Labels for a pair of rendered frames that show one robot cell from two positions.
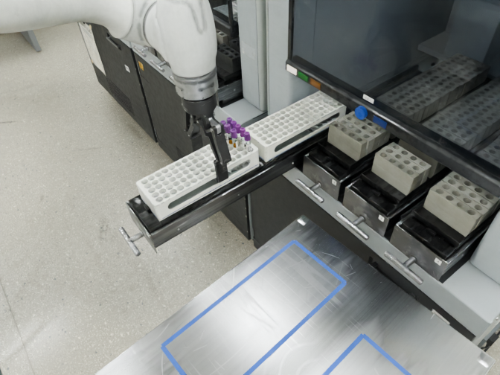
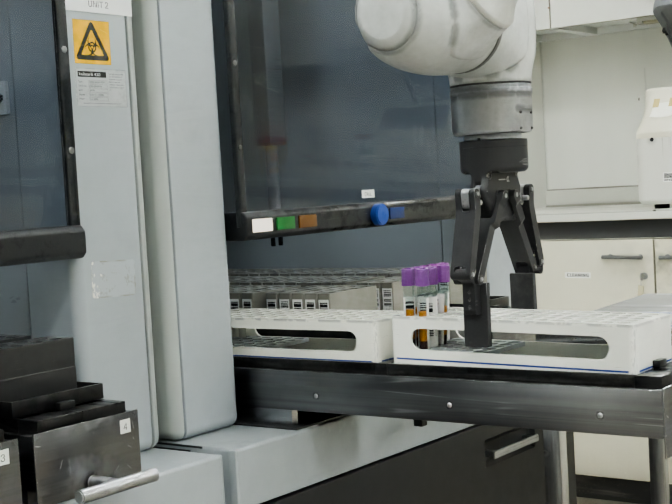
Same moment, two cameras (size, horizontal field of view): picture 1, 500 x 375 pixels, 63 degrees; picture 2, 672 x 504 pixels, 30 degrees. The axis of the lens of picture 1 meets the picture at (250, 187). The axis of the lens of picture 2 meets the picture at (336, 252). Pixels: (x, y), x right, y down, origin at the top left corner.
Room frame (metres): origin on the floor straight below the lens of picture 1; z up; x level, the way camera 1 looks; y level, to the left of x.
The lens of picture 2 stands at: (1.37, 1.36, 1.02)
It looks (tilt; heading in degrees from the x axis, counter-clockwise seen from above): 3 degrees down; 251
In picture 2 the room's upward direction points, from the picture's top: 3 degrees counter-clockwise
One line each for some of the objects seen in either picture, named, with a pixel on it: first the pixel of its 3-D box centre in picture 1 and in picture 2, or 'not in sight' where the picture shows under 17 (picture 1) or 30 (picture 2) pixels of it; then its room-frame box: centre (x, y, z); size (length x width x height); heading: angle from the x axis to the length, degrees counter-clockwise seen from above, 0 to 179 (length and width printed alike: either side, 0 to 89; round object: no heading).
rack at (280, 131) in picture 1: (296, 124); (302, 338); (0.91, -0.14, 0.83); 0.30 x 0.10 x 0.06; 124
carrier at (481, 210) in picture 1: (457, 206); not in sight; (0.57, -0.45, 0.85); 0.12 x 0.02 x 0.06; 34
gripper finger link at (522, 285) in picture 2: (221, 169); (523, 303); (0.71, 0.07, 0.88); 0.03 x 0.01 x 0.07; 125
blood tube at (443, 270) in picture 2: (235, 146); (442, 313); (0.79, 0.03, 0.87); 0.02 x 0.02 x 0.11
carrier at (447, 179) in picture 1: (462, 201); not in sight; (0.58, -0.47, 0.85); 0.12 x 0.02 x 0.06; 34
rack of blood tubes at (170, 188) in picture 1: (200, 174); (526, 342); (0.73, 0.12, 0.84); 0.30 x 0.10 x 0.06; 124
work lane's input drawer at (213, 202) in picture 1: (245, 167); (425, 388); (0.81, 0.01, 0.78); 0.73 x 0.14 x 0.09; 124
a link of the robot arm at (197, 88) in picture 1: (196, 79); (491, 113); (0.75, 0.10, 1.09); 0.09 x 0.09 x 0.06
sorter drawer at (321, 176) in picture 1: (399, 126); not in sight; (0.94, -0.45, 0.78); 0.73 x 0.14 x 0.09; 124
